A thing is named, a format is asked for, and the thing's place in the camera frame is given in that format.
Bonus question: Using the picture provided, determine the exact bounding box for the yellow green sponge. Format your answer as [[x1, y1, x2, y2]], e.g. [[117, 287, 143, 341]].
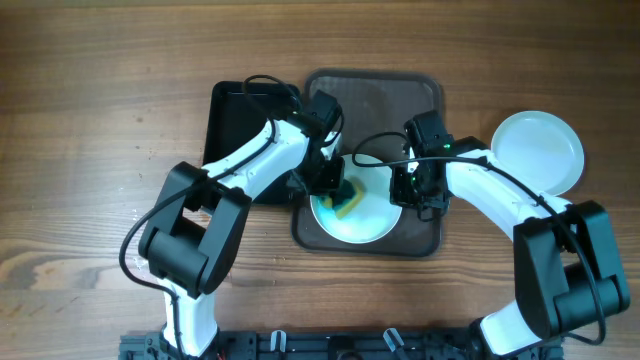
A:
[[321, 178, 365, 220]]

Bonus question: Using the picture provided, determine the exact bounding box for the white plate back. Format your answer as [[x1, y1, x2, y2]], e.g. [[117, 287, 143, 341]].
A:
[[310, 154, 402, 245]]

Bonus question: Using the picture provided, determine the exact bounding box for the white plate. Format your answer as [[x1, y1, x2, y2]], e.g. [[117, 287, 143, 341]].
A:
[[310, 154, 402, 245], [491, 110, 585, 196]]

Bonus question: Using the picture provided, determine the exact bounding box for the white plate front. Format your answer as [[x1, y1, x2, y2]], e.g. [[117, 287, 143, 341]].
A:
[[491, 110, 585, 196]]

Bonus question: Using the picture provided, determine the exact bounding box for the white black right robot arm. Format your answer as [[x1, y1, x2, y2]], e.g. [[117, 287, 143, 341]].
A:
[[391, 136, 631, 359]]

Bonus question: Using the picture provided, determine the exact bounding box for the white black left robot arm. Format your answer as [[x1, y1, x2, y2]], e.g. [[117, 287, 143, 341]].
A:
[[126, 110, 345, 359]]

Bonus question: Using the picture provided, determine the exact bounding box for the brown serving tray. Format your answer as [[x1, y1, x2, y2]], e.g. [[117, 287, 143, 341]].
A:
[[291, 69, 443, 258]]

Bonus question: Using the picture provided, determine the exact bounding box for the black water tray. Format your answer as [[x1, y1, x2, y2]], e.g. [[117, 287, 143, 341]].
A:
[[201, 80, 303, 206]]

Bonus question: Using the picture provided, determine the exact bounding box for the black mounting rail base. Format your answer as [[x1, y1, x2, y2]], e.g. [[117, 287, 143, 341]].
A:
[[118, 328, 564, 360]]

